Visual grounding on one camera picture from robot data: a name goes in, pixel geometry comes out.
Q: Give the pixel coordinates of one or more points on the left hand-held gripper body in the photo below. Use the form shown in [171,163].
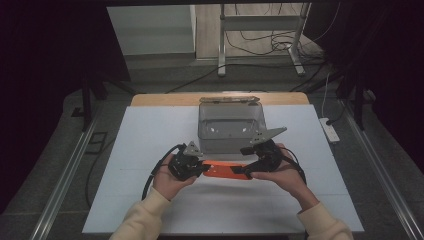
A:
[182,166]

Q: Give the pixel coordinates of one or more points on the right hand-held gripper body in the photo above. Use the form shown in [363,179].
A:
[268,156]

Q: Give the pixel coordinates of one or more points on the orange phone case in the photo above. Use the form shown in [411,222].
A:
[221,170]

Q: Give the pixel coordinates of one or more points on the clear grey lidded storage box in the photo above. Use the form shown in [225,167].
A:
[230,133]

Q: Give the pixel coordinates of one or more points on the person's left hand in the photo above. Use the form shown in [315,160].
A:
[166,183]

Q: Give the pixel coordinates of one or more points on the person's right hand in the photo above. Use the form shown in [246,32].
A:
[290,181]

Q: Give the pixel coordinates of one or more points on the white table mat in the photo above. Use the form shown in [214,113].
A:
[133,150]

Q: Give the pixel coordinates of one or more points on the white power strip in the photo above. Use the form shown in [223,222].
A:
[330,131]

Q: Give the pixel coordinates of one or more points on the wooden table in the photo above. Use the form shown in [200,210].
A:
[160,99]

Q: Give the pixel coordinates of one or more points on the black floor stand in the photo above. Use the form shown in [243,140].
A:
[359,106]
[87,106]

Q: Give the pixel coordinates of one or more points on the white cabinet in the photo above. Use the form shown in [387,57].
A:
[151,30]

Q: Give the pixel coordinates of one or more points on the dark curtain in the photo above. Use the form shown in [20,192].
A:
[40,83]
[393,66]

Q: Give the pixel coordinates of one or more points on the black rectangular floor frame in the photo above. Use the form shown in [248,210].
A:
[96,142]

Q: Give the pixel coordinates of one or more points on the aluminium rail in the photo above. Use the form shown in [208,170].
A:
[61,186]
[383,176]

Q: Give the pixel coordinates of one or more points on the grey metal stand frame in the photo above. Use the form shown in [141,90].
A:
[260,23]

